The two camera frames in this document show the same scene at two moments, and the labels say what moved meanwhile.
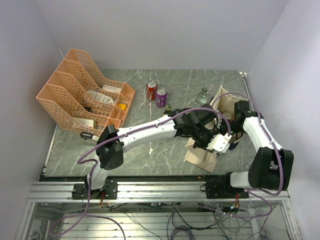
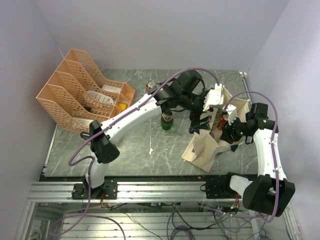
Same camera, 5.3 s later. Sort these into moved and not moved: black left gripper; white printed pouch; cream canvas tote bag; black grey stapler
Moved: black left gripper
Not moved: white printed pouch; black grey stapler; cream canvas tote bag
